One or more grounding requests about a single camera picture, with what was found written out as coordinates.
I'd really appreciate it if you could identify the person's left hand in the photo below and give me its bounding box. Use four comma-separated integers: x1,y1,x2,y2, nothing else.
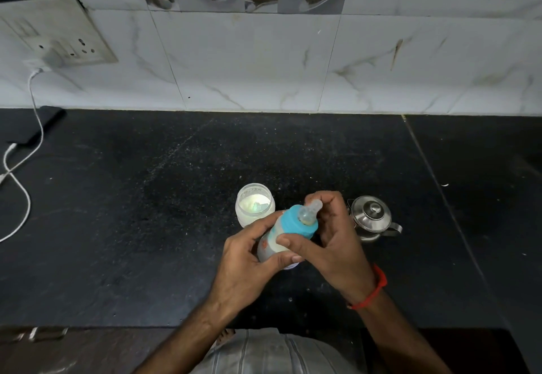
209,210,305,315

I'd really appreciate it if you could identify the person's right hand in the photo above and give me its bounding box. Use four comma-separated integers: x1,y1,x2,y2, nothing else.
275,190,378,305

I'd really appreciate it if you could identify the clear plastic baby bottle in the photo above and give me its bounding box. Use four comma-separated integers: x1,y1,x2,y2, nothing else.
257,225,304,271

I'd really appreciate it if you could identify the small steel pot with lid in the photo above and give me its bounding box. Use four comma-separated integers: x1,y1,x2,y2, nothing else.
347,195,403,243

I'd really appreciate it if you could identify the blue bottle cap with nipple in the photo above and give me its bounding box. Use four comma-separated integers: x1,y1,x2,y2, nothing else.
277,199,324,240

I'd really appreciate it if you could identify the glass milk powder jar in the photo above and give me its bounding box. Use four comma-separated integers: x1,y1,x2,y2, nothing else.
235,182,277,229

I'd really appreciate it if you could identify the person's right forearm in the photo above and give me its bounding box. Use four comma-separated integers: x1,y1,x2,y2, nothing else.
351,289,454,374

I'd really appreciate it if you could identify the person's left forearm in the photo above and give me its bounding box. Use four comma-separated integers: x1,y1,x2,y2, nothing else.
133,301,238,374

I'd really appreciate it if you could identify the grey striped shirt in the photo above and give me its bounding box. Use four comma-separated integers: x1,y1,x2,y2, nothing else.
203,328,365,374

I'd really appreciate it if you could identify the dark wooden cabinet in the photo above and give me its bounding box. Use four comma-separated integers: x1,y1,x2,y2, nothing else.
0,326,170,374

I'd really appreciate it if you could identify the black phone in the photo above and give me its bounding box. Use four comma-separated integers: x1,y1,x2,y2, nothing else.
8,106,68,146

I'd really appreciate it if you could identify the white charger plug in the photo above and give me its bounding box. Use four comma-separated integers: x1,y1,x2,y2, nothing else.
23,51,64,72

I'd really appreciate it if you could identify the red thread bracelet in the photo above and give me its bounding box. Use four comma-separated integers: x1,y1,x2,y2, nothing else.
347,263,388,311

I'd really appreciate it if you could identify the white charging cable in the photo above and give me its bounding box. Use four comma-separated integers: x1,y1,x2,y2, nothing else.
0,142,33,243
0,68,45,184

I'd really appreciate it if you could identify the grey wall socket plate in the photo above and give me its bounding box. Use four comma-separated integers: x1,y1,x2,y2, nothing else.
0,0,119,68

